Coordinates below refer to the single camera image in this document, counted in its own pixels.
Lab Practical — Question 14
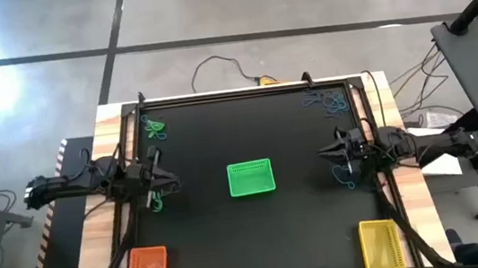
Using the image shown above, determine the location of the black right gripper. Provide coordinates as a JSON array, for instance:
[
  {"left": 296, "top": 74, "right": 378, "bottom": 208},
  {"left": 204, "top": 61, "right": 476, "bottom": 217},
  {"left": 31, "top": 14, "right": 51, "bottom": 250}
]
[{"left": 315, "top": 124, "right": 376, "bottom": 180}]

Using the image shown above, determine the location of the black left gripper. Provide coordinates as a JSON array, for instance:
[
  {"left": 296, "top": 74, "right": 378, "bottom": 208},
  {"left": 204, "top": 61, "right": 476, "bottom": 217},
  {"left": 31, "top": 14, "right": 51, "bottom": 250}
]
[{"left": 119, "top": 143, "right": 184, "bottom": 211}]

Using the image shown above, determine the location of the green plastic basket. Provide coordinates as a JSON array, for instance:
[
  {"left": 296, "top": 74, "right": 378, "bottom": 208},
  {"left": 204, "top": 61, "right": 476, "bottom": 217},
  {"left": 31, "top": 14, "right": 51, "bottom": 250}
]
[{"left": 225, "top": 157, "right": 277, "bottom": 198}]

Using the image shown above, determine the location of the yellow plastic basket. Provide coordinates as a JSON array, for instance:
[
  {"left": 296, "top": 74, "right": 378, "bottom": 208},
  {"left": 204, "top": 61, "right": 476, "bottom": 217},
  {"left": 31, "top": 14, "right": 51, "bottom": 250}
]
[{"left": 356, "top": 216, "right": 408, "bottom": 268}]

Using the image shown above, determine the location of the black table mat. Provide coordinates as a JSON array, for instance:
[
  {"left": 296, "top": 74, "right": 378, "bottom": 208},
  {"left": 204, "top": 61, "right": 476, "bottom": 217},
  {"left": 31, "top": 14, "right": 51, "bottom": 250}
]
[{"left": 121, "top": 81, "right": 390, "bottom": 268}]

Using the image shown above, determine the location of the yellow power plug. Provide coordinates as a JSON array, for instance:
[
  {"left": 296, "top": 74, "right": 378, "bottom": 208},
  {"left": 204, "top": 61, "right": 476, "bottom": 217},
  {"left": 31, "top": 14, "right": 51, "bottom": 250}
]
[{"left": 256, "top": 73, "right": 291, "bottom": 88}]

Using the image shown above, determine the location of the white paper sheet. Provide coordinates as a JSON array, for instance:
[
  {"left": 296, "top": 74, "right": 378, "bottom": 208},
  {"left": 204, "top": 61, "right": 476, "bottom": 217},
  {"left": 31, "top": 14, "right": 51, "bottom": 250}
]
[{"left": 404, "top": 121, "right": 464, "bottom": 182}]

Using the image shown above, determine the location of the clear plastic bag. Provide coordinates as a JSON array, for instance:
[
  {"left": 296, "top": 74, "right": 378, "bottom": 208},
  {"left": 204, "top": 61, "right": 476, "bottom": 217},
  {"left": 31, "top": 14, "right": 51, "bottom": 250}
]
[{"left": 423, "top": 108, "right": 461, "bottom": 131}]

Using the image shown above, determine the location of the black hazard-striped floor mat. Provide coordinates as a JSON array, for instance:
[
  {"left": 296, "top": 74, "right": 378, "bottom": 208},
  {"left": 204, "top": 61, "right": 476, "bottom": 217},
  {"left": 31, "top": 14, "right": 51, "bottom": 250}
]
[{"left": 4, "top": 134, "right": 109, "bottom": 268}]

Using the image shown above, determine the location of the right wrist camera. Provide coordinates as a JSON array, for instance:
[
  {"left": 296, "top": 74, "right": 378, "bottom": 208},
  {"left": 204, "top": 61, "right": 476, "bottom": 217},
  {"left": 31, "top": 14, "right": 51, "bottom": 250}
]
[{"left": 349, "top": 127, "right": 367, "bottom": 149}]

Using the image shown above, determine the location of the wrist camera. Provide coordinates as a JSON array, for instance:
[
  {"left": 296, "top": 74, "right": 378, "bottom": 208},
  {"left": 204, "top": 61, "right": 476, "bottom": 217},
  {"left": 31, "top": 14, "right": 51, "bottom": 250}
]
[
  {"left": 126, "top": 160, "right": 150, "bottom": 184},
  {"left": 349, "top": 127, "right": 367, "bottom": 149}
]

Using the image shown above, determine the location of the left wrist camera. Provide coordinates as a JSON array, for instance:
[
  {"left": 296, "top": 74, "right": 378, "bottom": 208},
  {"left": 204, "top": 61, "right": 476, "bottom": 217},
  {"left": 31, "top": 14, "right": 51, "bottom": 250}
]
[{"left": 126, "top": 160, "right": 150, "bottom": 184}]

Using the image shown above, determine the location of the black aluminium table frame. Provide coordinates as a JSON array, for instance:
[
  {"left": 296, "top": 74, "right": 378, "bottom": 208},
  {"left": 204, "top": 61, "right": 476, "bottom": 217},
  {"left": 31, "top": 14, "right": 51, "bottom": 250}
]
[{"left": 48, "top": 56, "right": 459, "bottom": 268}]

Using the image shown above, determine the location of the black cable bundle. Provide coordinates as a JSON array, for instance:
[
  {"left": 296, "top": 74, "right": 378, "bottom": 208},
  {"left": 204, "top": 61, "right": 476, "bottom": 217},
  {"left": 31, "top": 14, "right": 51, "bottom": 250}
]
[{"left": 385, "top": 39, "right": 466, "bottom": 126}]

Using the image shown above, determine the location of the black floor cable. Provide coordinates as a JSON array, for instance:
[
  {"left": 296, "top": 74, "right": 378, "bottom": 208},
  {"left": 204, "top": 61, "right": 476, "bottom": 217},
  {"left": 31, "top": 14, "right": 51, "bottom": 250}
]
[{"left": 187, "top": 50, "right": 263, "bottom": 95}]

